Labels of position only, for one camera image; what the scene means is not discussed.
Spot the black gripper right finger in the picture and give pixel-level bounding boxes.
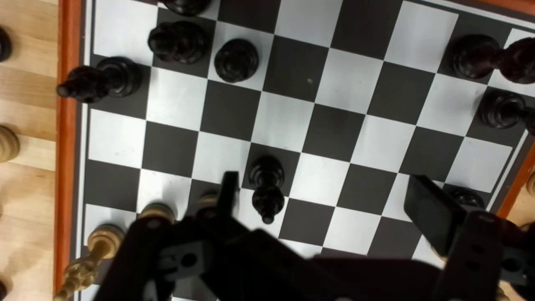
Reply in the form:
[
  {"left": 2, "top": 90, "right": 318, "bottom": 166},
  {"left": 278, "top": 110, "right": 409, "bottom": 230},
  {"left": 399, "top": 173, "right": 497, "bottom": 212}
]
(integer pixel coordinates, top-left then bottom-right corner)
[{"left": 404, "top": 173, "right": 535, "bottom": 301}]

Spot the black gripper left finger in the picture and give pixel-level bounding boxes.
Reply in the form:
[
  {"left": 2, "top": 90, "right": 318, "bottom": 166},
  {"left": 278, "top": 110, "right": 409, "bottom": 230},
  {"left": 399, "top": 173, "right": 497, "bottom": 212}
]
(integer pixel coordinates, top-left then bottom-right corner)
[{"left": 94, "top": 170, "right": 265, "bottom": 301}]

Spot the black chess piece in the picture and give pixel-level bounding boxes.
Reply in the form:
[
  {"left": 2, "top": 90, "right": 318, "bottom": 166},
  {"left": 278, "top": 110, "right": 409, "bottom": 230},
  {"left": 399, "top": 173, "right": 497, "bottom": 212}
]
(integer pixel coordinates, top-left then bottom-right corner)
[
  {"left": 450, "top": 31, "right": 535, "bottom": 85},
  {"left": 475, "top": 88, "right": 535, "bottom": 138},
  {"left": 246, "top": 153, "right": 288, "bottom": 225},
  {"left": 215, "top": 36, "right": 261, "bottom": 83},
  {"left": 0, "top": 24, "right": 14, "bottom": 63},
  {"left": 146, "top": 19, "right": 213, "bottom": 64},
  {"left": 56, "top": 54, "right": 144, "bottom": 105},
  {"left": 161, "top": 0, "right": 215, "bottom": 16}
]

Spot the chessboard with orange frame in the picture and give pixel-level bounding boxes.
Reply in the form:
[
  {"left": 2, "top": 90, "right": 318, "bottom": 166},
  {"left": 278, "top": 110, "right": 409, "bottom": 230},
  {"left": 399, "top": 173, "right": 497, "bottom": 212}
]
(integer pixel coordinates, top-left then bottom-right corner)
[{"left": 54, "top": 0, "right": 535, "bottom": 301}]

